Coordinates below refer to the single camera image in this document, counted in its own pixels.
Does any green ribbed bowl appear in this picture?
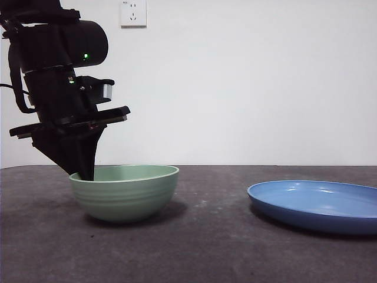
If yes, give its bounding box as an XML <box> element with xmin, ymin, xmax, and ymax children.
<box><xmin>68</xmin><ymin>164</ymin><xmax>180</xmax><ymax>222</ymax></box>

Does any blue plate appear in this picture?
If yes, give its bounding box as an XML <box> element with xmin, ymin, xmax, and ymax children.
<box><xmin>247</xmin><ymin>180</ymin><xmax>377</xmax><ymax>236</ymax></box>

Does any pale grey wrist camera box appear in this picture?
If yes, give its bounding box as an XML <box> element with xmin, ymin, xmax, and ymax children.
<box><xmin>101</xmin><ymin>82</ymin><xmax>115</xmax><ymax>101</ymax></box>

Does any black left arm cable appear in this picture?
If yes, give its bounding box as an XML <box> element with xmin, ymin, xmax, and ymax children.
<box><xmin>8</xmin><ymin>50</ymin><xmax>38</xmax><ymax>114</ymax></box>

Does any white wall socket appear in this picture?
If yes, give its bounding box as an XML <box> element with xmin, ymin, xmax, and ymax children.
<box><xmin>120</xmin><ymin>0</ymin><xmax>147</xmax><ymax>29</ymax></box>

